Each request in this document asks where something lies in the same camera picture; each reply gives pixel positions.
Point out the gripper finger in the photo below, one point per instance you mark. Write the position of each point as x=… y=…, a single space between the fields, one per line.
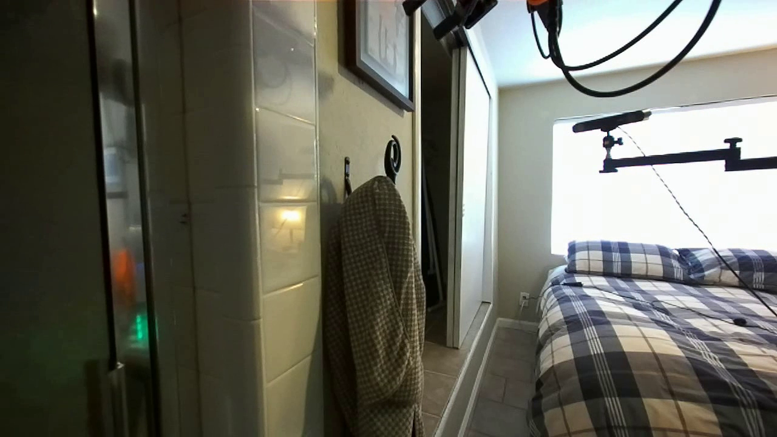
x=464 y=17
x=413 y=5

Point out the dark framed picture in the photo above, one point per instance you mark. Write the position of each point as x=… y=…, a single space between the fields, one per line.
x=382 y=42

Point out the white sliding closet door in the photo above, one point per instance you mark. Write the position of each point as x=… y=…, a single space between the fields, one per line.
x=473 y=200

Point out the window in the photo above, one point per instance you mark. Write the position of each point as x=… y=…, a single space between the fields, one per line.
x=655 y=206

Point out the blue plaid pillow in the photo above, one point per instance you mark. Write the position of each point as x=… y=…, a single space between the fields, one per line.
x=625 y=260
x=737 y=267

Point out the checkered hanging garment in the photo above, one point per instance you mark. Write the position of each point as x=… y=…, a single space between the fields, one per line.
x=376 y=303

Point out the glass shower door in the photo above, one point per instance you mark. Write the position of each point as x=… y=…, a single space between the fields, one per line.
x=130 y=182

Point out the bed with plaid duvet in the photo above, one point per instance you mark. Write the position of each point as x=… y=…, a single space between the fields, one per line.
x=643 y=364

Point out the black spiral wall hook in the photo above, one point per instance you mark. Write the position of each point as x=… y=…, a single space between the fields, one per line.
x=393 y=159

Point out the black plain wall hook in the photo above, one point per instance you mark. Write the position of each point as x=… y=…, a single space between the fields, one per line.
x=347 y=177

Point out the camera on mount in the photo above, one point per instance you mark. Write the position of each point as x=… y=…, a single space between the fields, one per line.
x=668 y=161

